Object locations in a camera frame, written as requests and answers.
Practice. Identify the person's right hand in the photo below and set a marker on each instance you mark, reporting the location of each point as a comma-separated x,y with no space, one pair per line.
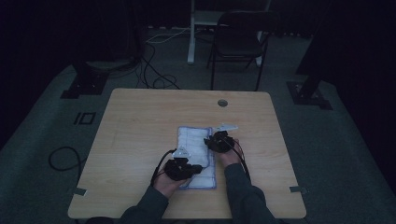
229,157

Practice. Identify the black stand base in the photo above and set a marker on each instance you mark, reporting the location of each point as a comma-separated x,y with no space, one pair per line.
85,84
308,93

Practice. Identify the black folding chair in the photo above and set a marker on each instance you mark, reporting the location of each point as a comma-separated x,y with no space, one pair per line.
238,43

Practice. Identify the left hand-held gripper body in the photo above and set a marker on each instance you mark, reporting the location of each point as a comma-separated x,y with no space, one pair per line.
179,168

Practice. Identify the round grey stand foot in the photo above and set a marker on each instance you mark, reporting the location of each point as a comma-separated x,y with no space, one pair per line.
110,64

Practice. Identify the white cloth with purple edge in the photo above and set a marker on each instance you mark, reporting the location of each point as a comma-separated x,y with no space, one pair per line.
194,143

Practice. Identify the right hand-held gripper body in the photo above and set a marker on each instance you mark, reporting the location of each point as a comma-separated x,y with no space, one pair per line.
222,141

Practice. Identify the grey tape strip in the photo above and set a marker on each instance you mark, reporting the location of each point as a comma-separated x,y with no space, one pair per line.
298,189
80,191

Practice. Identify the person's left hand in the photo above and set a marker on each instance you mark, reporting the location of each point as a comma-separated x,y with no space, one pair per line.
166,185

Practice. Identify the white desk frame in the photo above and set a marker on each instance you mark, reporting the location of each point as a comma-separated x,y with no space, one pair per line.
191,37

